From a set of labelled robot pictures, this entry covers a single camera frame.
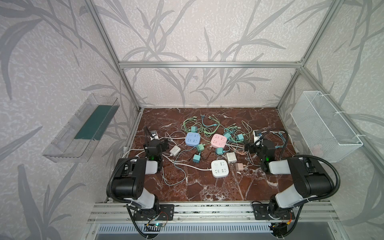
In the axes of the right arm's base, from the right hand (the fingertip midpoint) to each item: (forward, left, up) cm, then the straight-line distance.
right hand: (253, 134), depth 95 cm
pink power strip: (-1, +22, -6) cm, 23 cm away
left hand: (-1, +61, +1) cm, 61 cm away
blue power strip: (0, +39, -5) cm, 40 cm away
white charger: (-14, +15, -6) cm, 21 cm away
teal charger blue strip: (+8, +39, -6) cm, 40 cm away
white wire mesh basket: (-19, -21, +26) cm, 39 cm away
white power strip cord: (-17, +43, -8) cm, 47 cm away
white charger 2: (-9, +50, -5) cm, 51 cm away
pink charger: (-19, +11, -5) cm, 23 cm away
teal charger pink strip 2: (+3, +15, -6) cm, 17 cm away
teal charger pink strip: (-9, +22, -5) cm, 24 cm away
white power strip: (-21, +23, -5) cm, 31 cm away
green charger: (-6, +34, -6) cm, 35 cm away
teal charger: (-14, +36, -6) cm, 39 cm away
